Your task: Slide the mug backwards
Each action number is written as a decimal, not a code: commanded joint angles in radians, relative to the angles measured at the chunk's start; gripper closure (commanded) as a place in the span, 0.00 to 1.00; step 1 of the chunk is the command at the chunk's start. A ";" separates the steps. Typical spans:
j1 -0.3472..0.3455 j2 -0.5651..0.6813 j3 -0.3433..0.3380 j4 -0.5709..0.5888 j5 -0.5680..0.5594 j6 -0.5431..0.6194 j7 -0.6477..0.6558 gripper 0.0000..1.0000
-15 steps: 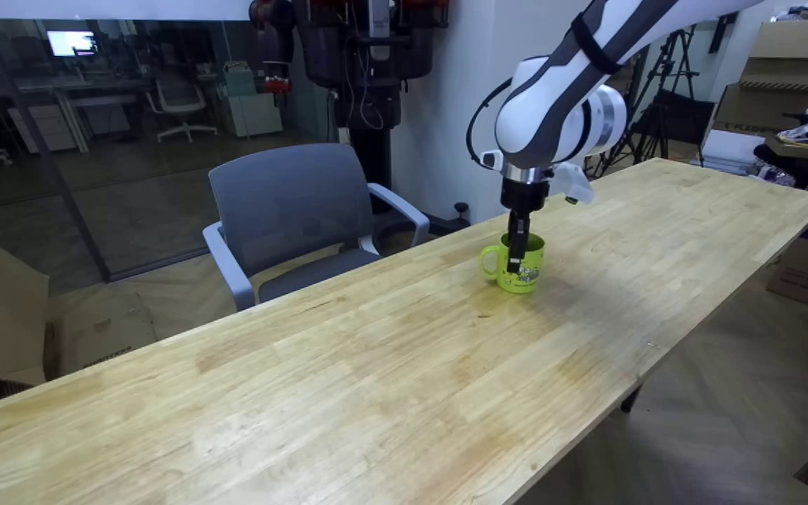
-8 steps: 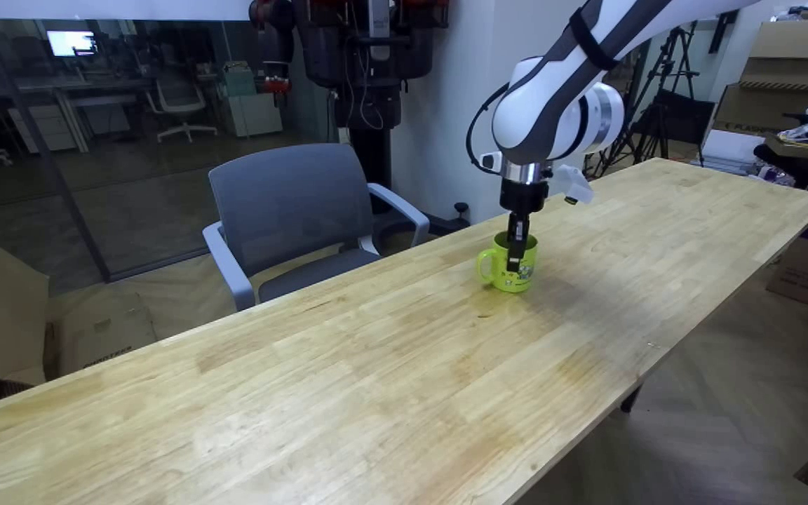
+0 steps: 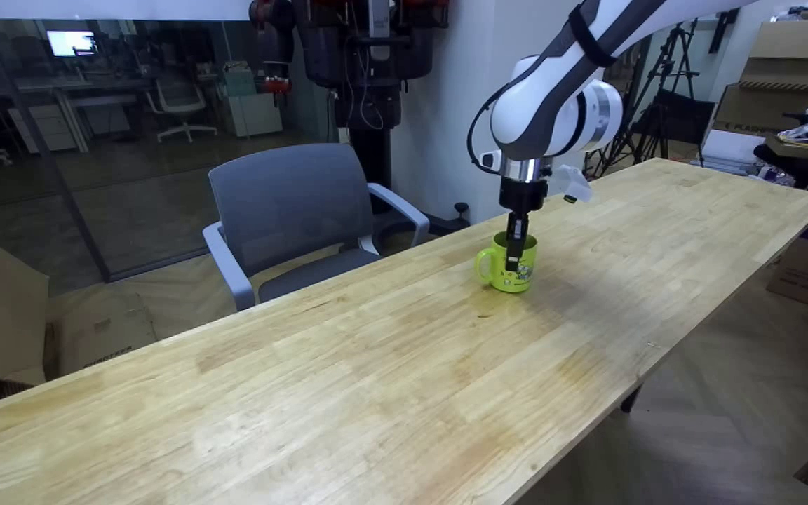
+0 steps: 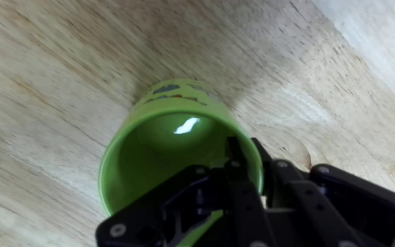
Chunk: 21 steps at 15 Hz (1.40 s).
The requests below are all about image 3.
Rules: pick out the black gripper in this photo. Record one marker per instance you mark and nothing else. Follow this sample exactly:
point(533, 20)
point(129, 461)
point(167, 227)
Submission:
point(524, 197)

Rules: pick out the green mug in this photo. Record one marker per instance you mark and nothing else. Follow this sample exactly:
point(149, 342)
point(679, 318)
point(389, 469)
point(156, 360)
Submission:
point(498, 274)

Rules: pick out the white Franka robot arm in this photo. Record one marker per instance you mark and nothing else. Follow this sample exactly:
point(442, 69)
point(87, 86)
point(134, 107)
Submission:
point(555, 103)

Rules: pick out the small white box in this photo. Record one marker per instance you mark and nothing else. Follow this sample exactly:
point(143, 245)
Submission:
point(731, 151)

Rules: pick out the red black Baxter robot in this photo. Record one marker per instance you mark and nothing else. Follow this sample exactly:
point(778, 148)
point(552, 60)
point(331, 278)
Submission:
point(367, 57)

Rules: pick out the grey office chair white arms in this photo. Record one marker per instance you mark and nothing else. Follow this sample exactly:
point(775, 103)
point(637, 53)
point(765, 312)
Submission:
point(281, 200)

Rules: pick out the black round stool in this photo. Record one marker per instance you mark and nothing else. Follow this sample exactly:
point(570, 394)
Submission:
point(792, 165)

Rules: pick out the white cabinet behind glass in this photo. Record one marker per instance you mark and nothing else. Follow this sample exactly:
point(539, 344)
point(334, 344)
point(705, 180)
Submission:
point(254, 116)

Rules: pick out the flat cardboard sheet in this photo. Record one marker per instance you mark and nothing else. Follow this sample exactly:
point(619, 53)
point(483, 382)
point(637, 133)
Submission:
point(799, 57)

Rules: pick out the office chair with white base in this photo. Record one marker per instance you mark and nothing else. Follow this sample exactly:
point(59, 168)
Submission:
point(180, 99)

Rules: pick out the grey drawer unit behind glass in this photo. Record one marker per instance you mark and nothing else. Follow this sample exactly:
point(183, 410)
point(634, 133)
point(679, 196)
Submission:
point(50, 130)

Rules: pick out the lit computer monitor behind glass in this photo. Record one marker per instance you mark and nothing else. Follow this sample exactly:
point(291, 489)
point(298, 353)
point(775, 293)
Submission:
point(71, 43)

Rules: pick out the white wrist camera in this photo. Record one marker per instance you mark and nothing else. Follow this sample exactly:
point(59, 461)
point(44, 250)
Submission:
point(574, 185)

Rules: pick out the black camera tripod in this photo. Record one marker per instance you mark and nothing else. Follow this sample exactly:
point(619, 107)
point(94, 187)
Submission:
point(675, 116)

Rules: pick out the black wall mounted device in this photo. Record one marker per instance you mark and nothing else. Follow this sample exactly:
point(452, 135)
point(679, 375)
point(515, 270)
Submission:
point(726, 30)

